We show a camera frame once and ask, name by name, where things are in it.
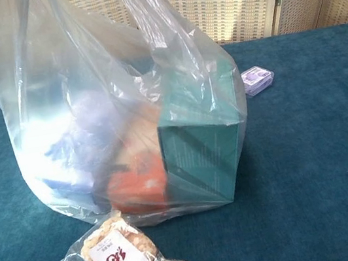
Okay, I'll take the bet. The clear plastic shopping bag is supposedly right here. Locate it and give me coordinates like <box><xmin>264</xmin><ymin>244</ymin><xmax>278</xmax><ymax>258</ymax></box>
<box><xmin>0</xmin><ymin>0</ymin><xmax>265</xmax><ymax>250</ymax></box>

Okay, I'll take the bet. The teal cardboard box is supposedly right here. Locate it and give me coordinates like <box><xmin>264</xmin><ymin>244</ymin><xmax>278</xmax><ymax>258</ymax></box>
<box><xmin>147</xmin><ymin>50</ymin><xmax>260</xmax><ymax>213</ymax></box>

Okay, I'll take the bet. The orange snack packet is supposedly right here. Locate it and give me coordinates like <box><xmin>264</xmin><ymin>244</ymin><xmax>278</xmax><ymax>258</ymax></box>
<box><xmin>90</xmin><ymin>106</ymin><xmax>175</xmax><ymax>221</ymax></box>

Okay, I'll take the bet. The small purple clear case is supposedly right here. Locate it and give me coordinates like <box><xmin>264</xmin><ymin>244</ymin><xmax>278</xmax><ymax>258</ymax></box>
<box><xmin>239</xmin><ymin>61</ymin><xmax>279</xmax><ymax>99</ymax></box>

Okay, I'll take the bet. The white and blue box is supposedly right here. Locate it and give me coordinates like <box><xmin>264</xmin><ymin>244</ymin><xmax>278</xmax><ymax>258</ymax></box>
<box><xmin>24</xmin><ymin>90</ymin><xmax>134</xmax><ymax>222</ymax></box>

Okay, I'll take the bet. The pastry in clear wrapper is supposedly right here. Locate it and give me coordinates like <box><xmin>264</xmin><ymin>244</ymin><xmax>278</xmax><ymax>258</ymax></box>
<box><xmin>51</xmin><ymin>199</ymin><xmax>192</xmax><ymax>261</ymax></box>

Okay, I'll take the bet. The teal fabric table cover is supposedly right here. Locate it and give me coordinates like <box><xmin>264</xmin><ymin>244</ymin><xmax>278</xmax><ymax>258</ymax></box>
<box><xmin>0</xmin><ymin>22</ymin><xmax>348</xmax><ymax>261</ymax></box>

